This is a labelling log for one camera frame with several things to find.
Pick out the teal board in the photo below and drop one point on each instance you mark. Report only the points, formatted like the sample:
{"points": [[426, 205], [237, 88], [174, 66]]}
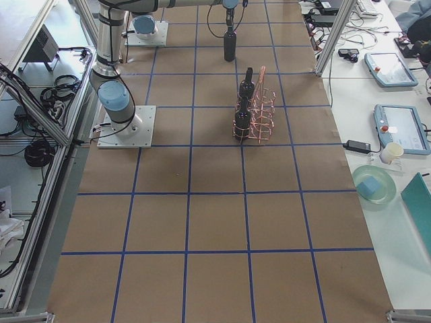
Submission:
{"points": [[416, 197]]}

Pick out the blue teach pendant far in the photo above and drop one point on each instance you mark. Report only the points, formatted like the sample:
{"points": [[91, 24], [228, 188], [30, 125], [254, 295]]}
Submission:
{"points": [[389, 69]]}

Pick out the blue teach pendant near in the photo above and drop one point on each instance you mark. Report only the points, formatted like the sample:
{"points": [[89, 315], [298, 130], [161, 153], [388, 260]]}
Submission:
{"points": [[402, 125]]}

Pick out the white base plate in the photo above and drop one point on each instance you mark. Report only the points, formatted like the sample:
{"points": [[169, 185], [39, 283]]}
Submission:
{"points": [[159, 40], [137, 134]]}

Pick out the aluminium frame post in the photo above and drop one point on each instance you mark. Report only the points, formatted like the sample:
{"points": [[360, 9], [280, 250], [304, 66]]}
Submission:
{"points": [[338, 26]]}

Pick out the dark basket bottle near handle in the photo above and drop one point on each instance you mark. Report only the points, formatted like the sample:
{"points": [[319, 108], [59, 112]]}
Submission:
{"points": [[247, 87]]}

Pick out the green glass plate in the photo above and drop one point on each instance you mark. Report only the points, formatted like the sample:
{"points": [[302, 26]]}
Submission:
{"points": [[382, 176]]}

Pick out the dark wine bottle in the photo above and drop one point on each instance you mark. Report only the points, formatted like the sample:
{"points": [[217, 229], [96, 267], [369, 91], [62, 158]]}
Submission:
{"points": [[229, 39]]}

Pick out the black power adapter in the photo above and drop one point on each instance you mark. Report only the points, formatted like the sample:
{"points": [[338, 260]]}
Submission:
{"points": [[357, 146]]}

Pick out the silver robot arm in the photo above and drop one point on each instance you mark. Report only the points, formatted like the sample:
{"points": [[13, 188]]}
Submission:
{"points": [[145, 27], [112, 92]]}

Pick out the copper wire wine basket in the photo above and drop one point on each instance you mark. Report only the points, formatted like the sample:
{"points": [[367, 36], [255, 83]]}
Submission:
{"points": [[261, 107]]}

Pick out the dark basket bottle front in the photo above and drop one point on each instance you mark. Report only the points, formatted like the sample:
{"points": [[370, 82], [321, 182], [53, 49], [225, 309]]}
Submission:
{"points": [[242, 120]]}

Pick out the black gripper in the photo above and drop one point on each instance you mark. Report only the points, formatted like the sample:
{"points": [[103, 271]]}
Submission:
{"points": [[229, 16]]}

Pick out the white paper cup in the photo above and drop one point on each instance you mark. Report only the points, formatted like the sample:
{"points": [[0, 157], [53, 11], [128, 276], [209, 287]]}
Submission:
{"points": [[391, 152]]}

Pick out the blue teach pendant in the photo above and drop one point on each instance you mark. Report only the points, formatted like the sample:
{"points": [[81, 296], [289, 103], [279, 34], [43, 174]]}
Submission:
{"points": [[389, 69], [402, 125]]}

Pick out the blue foam block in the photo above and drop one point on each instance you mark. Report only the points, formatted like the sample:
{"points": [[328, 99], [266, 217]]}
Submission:
{"points": [[370, 188]]}

